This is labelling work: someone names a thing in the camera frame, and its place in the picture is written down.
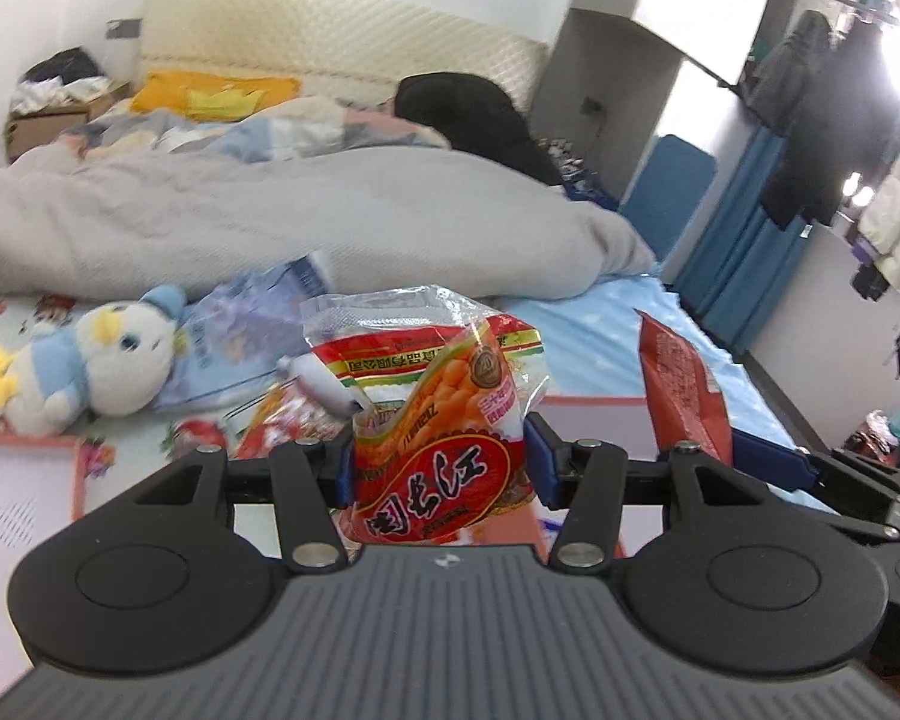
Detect grey bedside shelf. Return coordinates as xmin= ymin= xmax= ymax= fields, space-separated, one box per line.
xmin=530 ymin=8 xmax=738 ymax=200

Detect cream padded headboard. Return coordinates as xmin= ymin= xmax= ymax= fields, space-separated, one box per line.
xmin=137 ymin=0 xmax=549 ymax=110

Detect red spicy strip packet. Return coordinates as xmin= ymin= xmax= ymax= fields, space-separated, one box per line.
xmin=230 ymin=380 xmax=344 ymax=460

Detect patchwork quilt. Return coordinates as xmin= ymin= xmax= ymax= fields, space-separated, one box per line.
xmin=58 ymin=96 xmax=450 ymax=164

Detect cardboard box with clothes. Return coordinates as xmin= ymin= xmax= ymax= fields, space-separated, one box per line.
xmin=4 ymin=47 xmax=131 ymax=163

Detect yellow pillow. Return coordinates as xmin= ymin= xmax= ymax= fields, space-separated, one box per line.
xmin=131 ymin=71 xmax=302 ymax=122

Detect black clothing pile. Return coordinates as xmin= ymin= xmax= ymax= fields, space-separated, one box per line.
xmin=393 ymin=71 xmax=562 ymax=185

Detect grey duvet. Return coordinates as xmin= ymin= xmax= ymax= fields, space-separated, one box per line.
xmin=0 ymin=145 xmax=655 ymax=301

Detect orange box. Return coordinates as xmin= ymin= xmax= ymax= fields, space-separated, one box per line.
xmin=463 ymin=393 xmax=670 ymax=561

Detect orange box lid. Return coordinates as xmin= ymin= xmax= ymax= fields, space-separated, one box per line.
xmin=0 ymin=434 xmax=84 ymax=695

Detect blue floral snack bag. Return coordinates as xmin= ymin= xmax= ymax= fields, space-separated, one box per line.
xmin=151 ymin=254 xmax=328 ymax=411

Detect floral fruit mat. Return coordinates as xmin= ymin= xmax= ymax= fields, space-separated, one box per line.
xmin=66 ymin=298 xmax=354 ymax=511

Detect hanging dark clothes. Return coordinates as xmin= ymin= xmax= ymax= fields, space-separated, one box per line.
xmin=746 ymin=10 xmax=900 ymax=229

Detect white blue plush toy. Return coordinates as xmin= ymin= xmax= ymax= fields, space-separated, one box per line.
xmin=0 ymin=284 xmax=187 ymax=437

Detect white spray bottle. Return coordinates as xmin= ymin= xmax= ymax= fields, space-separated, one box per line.
xmin=278 ymin=353 xmax=372 ymax=418

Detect blue curtain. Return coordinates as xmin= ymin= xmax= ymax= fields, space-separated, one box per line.
xmin=673 ymin=127 xmax=806 ymax=356

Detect red orange corn snack packet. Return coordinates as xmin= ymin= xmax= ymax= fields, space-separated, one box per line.
xmin=302 ymin=286 xmax=549 ymax=544

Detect blue chair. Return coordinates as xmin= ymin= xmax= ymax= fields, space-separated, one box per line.
xmin=621 ymin=135 xmax=717 ymax=263

